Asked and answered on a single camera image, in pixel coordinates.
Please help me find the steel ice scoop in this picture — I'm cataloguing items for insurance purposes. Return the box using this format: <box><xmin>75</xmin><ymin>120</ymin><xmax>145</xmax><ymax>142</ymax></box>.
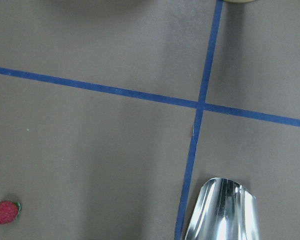
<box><xmin>184</xmin><ymin>177</ymin><xmax>261</xmax><ymax>240</ymax></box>

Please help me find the wooden cup stand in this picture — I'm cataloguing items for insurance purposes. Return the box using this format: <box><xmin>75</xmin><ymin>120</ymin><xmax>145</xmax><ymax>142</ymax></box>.
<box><xmin>223</xmin><ymin>0</ymin><xmax>255</xmax><ymax>4</ymax></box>

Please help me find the red strawberry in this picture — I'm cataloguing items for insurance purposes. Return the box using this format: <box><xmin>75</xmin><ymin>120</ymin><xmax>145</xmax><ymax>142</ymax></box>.
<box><xmin>0</xmin><ymin>200</ymin><xmax>22</xmax><ymax>225</ymax></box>

